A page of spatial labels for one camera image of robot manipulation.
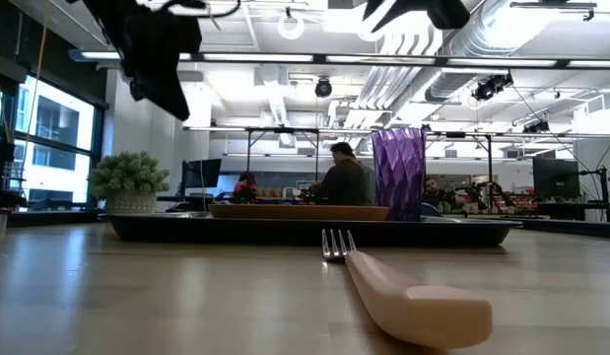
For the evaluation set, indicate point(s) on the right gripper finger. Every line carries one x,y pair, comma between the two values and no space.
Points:
403,5

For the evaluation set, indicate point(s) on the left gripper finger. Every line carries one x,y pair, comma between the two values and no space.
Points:
161,93

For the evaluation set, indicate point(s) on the purple faceted cup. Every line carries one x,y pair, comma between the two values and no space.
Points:
398,172

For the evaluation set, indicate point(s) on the orange round plate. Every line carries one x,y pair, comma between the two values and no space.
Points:
294,212

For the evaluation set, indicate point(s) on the black rectangular tray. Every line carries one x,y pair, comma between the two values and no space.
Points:
235,234

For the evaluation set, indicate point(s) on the green potted plant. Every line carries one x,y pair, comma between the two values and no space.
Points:
127,175

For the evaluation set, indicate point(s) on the black computer monitor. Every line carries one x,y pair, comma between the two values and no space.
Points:
202,172
556,177

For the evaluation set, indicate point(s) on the black overhead light beam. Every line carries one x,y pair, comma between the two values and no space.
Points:
319,58

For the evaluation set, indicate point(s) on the person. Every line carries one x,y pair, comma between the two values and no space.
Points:
245,185
344,182
434,192

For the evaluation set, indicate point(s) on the background robot arms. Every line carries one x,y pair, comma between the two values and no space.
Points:
482,194

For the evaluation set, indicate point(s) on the silver ventilation duct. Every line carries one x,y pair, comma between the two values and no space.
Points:
462,74

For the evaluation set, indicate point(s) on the black ceiling camera rig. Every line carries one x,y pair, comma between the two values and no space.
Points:
492,86

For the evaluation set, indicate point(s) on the black hanging round camera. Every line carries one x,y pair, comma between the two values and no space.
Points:
323,88

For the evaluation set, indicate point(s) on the black background station frame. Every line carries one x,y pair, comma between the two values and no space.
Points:
282,130

